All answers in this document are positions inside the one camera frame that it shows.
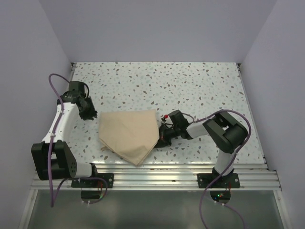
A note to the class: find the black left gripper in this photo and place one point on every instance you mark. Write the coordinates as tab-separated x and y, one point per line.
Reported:
92	113

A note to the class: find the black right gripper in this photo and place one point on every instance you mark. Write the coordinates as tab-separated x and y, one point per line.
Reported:
163	140

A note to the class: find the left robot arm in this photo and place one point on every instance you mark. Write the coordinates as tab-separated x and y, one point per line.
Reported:
53	155

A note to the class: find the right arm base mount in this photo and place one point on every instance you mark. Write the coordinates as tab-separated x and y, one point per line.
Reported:
211	180

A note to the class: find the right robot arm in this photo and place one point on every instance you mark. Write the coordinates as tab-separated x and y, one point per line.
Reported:
230	131

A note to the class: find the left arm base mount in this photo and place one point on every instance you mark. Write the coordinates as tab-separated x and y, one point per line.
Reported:
102	180

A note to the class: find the beige wooden board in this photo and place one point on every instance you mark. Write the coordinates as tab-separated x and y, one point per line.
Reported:
130	134

